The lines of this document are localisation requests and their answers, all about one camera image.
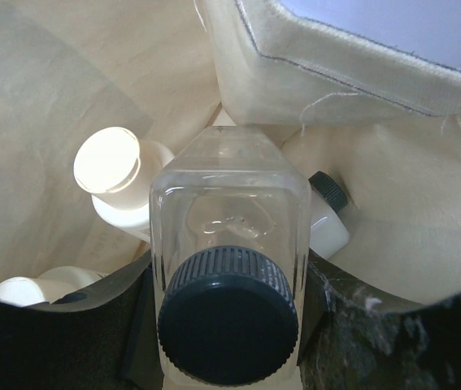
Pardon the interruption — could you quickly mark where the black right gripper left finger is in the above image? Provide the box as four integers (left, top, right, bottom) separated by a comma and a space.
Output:
0, 252, 161, 389

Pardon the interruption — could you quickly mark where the cream cylindrical bottle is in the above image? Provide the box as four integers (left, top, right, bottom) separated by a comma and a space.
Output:
0, 266, 108, 307
73, 127, 174, 243

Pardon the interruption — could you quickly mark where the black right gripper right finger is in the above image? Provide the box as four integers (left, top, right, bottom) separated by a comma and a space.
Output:
298, 253, 461, 389

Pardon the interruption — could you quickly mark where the beige canvas tote bag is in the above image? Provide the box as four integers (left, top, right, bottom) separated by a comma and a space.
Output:
0, 1, 461, 303

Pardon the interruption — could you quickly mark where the clear square bottle black cap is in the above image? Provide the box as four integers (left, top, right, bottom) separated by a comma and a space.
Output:
150, 126, 311, 388

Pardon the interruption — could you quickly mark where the white rectangular bottle black cap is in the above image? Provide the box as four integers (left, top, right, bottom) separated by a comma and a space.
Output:
309, 171, 350, 260

